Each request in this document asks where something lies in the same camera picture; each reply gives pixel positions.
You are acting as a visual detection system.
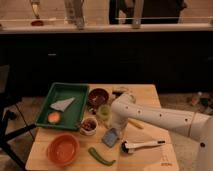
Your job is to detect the dark red bowl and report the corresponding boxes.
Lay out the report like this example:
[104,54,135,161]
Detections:
[87,88,109,109]

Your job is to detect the small red dish on counter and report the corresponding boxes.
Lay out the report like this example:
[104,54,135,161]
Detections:
[31,20,44,26]

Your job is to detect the grey cloth piece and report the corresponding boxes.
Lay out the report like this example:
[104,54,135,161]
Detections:
[50,97,75,112]

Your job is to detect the orange peach toy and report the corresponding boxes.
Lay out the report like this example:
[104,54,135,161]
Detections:
[47,111,61,124]

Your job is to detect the blue sponge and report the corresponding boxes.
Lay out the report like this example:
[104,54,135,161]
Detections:
[102,128,118,148]

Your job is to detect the black chair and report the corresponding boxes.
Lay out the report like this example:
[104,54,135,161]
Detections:
[0,65,36,171]

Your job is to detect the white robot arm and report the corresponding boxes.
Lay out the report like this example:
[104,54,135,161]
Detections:
[111,92,213,171]

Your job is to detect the black and wood stamp block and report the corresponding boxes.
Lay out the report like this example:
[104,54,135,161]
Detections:
[112,87,129,97]

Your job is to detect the green plastic tray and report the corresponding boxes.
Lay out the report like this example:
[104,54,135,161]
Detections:
[36,82,89,131]

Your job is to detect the small green cup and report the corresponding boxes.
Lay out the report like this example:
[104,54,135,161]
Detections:
[97,105,111,121]

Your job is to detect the orange plastic bowl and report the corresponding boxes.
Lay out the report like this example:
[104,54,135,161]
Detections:
[46,133,80,167]

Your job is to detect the white cup with brown contents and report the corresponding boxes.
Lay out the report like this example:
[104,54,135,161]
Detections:
[80,117,98,136]

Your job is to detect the green chili pepper toy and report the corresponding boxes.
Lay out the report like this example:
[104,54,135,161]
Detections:
[88,147,115,166]

